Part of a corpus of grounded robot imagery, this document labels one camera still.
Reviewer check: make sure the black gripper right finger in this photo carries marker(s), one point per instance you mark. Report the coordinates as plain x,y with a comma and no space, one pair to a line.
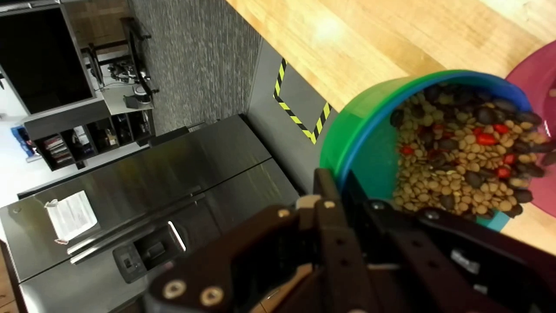
440,267

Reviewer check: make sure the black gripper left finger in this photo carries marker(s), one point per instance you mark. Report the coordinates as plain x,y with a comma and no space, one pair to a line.
341,272

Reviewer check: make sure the brown and red food mix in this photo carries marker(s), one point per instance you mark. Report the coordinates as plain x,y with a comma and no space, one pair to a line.
462,157

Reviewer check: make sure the blue and green plastic bowl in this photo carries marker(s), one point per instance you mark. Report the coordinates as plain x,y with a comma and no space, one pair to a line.
353,133

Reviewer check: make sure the purple plastic bowl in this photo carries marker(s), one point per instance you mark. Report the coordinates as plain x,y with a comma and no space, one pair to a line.
539,75

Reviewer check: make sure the stainless steel refrigerator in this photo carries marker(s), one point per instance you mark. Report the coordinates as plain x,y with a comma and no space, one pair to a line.
174,174

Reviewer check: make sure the white paper sheet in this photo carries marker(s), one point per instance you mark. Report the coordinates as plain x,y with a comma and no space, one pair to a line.
70,216

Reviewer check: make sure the black bookshelf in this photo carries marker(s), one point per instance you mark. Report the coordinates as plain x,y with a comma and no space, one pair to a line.
75,136

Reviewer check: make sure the black monitor screen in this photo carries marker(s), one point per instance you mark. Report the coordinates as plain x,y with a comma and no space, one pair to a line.
40,58

